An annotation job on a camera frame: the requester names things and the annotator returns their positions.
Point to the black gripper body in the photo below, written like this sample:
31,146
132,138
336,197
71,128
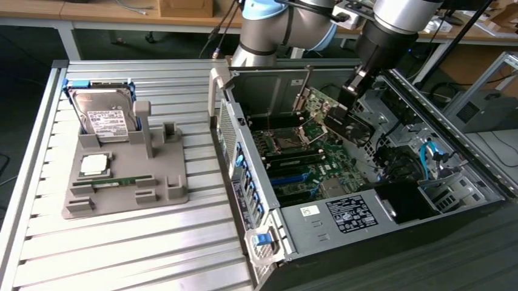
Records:
384,48

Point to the green expansion card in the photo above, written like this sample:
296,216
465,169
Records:
351,130

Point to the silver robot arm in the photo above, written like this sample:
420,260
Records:
279,27

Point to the silver perforated drive cage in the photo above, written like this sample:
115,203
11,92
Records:
388,121

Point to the metal socket cover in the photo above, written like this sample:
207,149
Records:
314,130

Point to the white flat device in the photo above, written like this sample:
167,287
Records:
443,27

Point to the black slanted pole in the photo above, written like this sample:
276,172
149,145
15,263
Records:
461,30

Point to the green motherboard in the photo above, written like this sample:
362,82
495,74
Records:
335,160

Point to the black monitor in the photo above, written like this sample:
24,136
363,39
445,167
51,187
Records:
455,16

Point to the CPU socket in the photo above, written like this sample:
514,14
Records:
287,141

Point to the open PC case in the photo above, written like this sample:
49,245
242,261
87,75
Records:
267,88

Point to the wooden desk with clutter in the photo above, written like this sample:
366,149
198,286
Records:
485,36

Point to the silver chipset heatsink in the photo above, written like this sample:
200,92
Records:
335,186

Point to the blue expansion slot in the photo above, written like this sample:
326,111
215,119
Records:
287,179

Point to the brown cardboard piece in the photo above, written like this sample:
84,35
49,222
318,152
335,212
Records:
506,15

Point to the grey computer tower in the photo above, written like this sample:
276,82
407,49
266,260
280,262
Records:
485,112

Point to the silver disk bay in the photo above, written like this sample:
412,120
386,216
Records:
453,194

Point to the silver power supply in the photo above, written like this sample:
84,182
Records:
319,230

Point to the closed cardboard box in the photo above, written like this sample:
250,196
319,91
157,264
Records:
186,7

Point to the blue case latch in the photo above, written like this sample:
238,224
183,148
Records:
260,239

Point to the grey parts rack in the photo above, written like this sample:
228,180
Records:
161,169

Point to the hard disk in blue carrier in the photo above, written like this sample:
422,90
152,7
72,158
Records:
103,112

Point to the green RAM stick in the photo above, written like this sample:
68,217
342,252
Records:
117,182

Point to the silver CPU chip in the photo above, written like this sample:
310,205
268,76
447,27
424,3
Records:
95,165

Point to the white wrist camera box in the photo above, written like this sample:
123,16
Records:
354,21

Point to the aluminium profile frame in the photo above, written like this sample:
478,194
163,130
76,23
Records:
499,65

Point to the wooden desk with grey frame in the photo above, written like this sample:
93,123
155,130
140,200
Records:
40,12

